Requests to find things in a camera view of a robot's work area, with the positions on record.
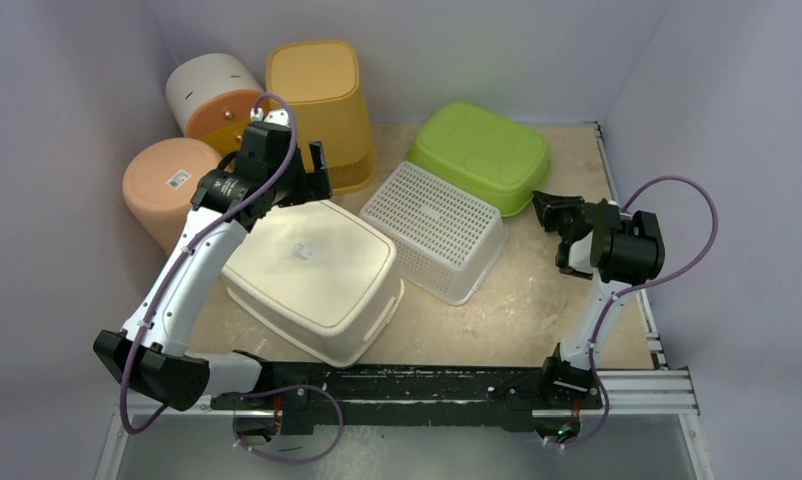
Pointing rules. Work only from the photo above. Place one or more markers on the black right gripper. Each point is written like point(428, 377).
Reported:
point(571, 220)

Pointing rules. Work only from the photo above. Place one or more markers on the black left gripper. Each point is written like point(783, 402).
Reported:
point(313, 186)

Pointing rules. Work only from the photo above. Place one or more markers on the green solid plastic tub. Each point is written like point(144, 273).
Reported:
point(484, 154)

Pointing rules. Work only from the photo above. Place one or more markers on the yellow orange slatted bin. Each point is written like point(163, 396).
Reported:
point(320, 81)

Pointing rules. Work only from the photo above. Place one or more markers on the cream perforated laundry basket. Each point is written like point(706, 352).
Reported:
point(320, 277)

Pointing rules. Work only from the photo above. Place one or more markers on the green perforated plastic basket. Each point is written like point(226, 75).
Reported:
point(448, 240)

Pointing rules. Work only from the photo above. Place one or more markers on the peach plastic bucket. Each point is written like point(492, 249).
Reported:
point(159, 183)

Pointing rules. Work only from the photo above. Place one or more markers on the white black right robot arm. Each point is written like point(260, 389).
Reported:
point(618, 252)

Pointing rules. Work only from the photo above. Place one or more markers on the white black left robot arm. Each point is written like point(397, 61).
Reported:
point(149, 354)

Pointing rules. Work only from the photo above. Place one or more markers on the round drawer cabinet white orange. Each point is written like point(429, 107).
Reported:
point(211, 97)

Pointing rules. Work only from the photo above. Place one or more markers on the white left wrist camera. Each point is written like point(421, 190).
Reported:
point(278, 116)

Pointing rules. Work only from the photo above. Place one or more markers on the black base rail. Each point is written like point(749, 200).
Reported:
point(305, 395)

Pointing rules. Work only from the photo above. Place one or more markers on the aluminium extrusion frame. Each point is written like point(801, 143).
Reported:
point(649, 430)

